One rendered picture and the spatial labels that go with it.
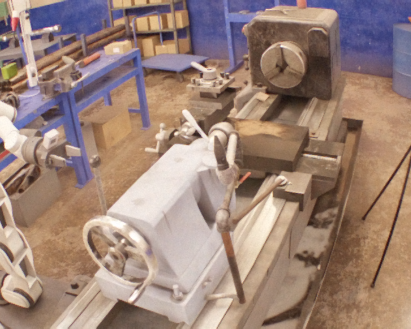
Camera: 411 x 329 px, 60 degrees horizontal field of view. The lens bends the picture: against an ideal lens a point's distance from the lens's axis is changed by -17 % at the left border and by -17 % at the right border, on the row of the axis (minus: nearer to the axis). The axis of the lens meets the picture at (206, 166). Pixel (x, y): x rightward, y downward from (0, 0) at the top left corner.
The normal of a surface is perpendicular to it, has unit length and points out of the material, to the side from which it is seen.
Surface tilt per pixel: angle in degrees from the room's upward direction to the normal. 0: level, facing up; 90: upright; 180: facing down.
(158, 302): 90
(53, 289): 0
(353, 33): 90
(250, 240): 0
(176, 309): 90
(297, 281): 0
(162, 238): 76
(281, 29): 90
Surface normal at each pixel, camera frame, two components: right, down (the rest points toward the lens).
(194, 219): 0.82, -0.16
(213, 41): -0.42, 0.50
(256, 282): -0.10, -0.86
